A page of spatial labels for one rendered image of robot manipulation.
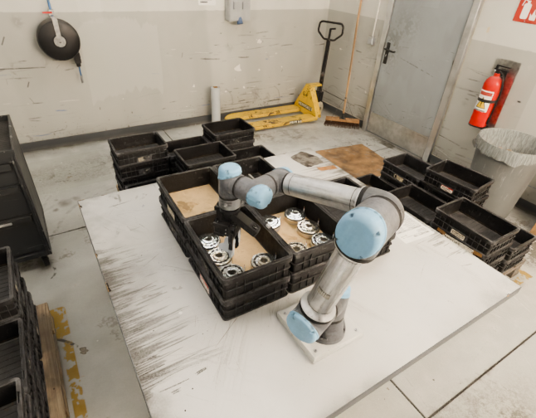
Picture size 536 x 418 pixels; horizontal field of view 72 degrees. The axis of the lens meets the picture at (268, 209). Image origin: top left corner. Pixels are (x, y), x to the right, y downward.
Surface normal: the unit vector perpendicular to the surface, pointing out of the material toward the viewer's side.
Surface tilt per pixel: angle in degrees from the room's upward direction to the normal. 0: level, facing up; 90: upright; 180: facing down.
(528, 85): 90
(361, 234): 79
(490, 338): 0
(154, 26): 90
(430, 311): 0
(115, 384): 0
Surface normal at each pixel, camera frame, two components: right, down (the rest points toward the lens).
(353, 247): -0.59, 0.26
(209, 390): 0.06, -0.82
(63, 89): 0.52, 0.51
